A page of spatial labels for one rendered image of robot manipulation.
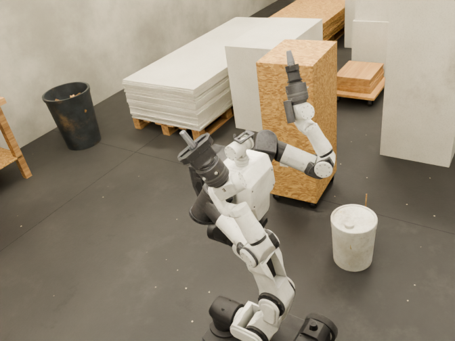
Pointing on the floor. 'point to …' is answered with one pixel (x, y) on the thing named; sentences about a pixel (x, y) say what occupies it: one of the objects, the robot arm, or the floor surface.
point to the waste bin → (74, 114)
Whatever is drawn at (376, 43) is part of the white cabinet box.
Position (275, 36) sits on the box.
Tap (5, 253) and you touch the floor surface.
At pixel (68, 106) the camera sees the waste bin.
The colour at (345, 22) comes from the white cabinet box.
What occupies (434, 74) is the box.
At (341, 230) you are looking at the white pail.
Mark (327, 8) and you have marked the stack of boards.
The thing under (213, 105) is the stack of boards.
